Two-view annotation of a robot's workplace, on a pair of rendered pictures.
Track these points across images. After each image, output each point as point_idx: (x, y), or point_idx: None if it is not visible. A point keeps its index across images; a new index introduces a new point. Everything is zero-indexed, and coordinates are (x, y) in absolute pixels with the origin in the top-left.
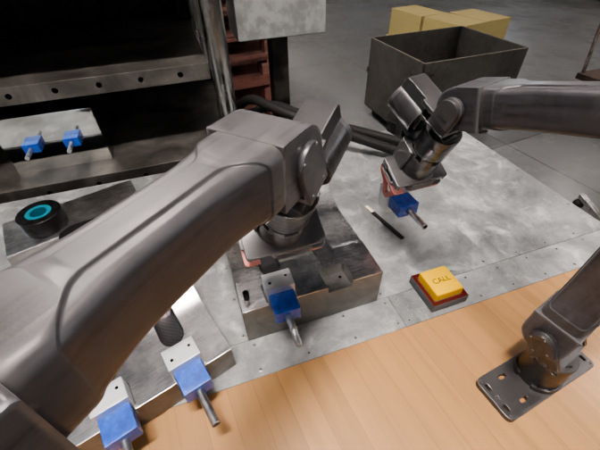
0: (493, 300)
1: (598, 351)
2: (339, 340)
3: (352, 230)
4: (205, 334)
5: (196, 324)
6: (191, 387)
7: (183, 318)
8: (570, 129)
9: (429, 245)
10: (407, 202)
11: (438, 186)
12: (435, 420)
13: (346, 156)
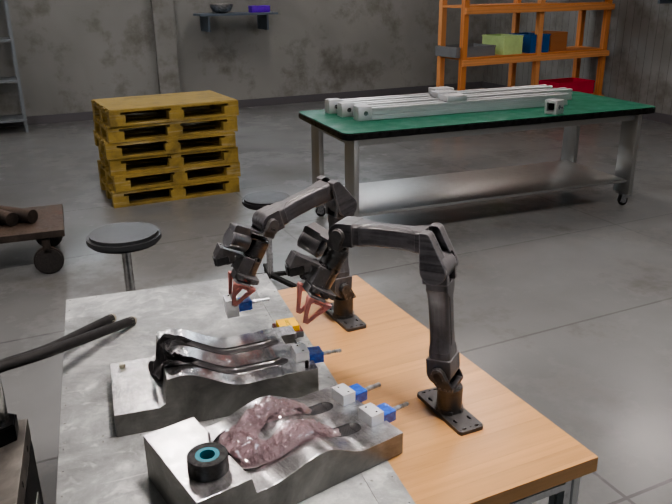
0: (297, 318)
1: (331, 300)
2: (320, 366)
3: (250, 333)
4: (324, 393)
5: (316, 398)
6: (362, 388)
7: (311, 404)
8: (310, 207)
9: (247, 330)
10: (247, 298)
11: (178, 318)
12: (366, 344)
13: (104, 354)
